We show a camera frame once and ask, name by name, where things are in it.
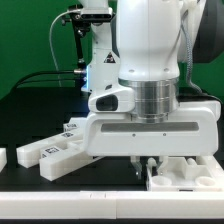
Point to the rear long chair side piece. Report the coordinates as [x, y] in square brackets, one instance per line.
[29, 155]

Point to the black camera stand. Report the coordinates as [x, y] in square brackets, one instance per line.
[96, 18]

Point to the flat white tagged base plate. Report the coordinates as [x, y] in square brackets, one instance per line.
[74, 123]

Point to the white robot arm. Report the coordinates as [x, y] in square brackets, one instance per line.
[139, 114]

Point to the white left border block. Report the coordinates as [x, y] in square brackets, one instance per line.
[3, 158]

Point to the long chair side piece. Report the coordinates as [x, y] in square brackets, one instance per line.
[64, 162]
[29, 155]

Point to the front long chair side piece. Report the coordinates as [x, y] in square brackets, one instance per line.
[64, 162]

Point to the white front border rail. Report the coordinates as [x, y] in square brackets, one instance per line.
[112, 205]

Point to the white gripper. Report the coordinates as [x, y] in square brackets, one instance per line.
[190, 130]

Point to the white chair seat block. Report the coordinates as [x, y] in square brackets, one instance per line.
[202, 174]

